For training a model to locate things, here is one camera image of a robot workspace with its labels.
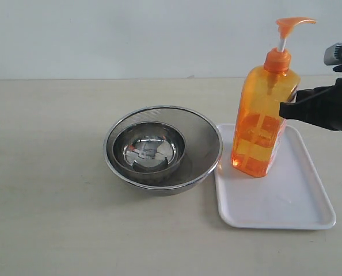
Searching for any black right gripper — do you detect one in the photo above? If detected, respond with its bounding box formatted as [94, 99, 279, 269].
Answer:
[279, 78, 342, 131]

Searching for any orange pump soap bottle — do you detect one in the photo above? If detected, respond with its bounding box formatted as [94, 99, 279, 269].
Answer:
[230, 17, 316, 178]

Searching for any large steel mesh strainer bowl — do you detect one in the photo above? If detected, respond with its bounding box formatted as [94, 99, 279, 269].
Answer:
[103, 105, 223, 196]

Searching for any small stainless steel bowl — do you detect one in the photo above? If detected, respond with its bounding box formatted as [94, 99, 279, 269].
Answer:
[112, 121, 186, 176]

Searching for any white plastic tray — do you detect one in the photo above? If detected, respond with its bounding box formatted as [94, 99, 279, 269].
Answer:
[214, 124, 336, 230]

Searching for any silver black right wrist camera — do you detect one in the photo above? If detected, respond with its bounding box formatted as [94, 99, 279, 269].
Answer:
[323, 42, 342, 72]

